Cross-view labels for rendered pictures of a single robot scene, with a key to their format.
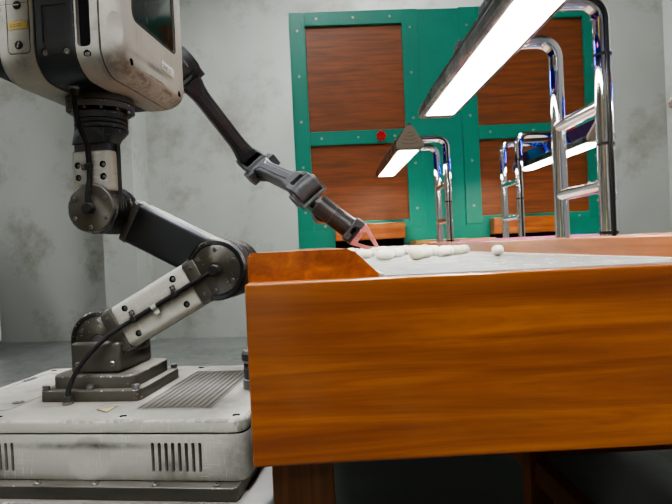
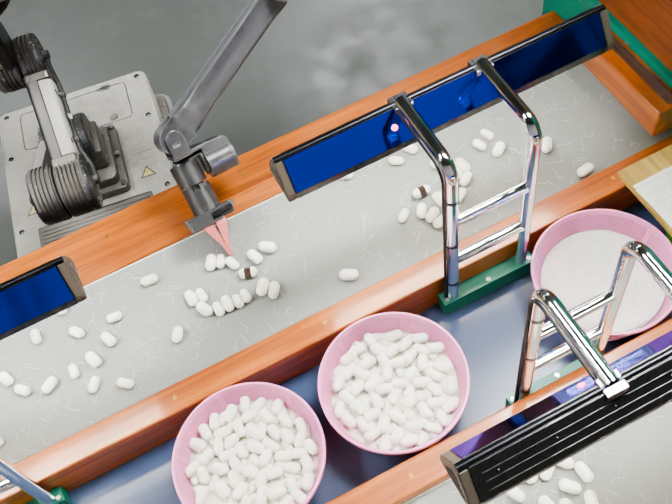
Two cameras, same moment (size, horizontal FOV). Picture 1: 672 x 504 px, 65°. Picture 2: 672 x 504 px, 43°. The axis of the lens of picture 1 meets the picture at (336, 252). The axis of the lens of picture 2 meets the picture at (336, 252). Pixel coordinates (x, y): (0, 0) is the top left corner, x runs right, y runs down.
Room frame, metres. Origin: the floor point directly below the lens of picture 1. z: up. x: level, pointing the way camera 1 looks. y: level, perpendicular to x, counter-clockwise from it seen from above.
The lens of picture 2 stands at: (1.36, -1.07, 2.15)
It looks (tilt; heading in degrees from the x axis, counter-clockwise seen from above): 58 degrees down; 76
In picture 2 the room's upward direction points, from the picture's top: 13 degrees counter-clockwise
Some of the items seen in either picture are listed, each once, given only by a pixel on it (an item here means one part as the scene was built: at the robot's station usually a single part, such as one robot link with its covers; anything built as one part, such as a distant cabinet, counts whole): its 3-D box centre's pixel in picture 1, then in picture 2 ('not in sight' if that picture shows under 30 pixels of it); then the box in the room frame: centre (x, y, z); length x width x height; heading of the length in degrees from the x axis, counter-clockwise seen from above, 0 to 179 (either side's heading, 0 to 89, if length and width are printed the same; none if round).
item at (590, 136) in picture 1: (554, 148); (659, 366); (1.83, -0.78, 1.08); 0.62 x 0.08 x 0.07; 1
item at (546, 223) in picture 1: (526, 224); not in sight; (2.27, -0.83, 0.83); 0.30 x 0.06 x 0.07; 91
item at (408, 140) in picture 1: (395, 154); (443, 94); (1.82, -0.22, 1.08); 0.62 x 0.08 x 0.07; 1
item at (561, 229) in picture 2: not in sight; (602, 281); (1.99, -0.50, 0.72); 0.27 x 0.27 x 0.10
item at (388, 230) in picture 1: (369, 231); (620, 70); (2.25, -0.15, 0.83); 0.30 x 0.06 x 0.07; 91
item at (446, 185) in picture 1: (420, 204); (465, 192); (1.81, -0.30, 0.90); 0.20 x 0.19 x 0.45; 1
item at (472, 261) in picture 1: (400, 257); (237, 285); (1.38, -0.17, 0.73); 1.81 x 0.30 x 0.02; 1
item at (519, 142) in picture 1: (534, 199); (600, 373); (1.82, -0.70, 0.90); 0.20 x 0.19 x 0.45; 1
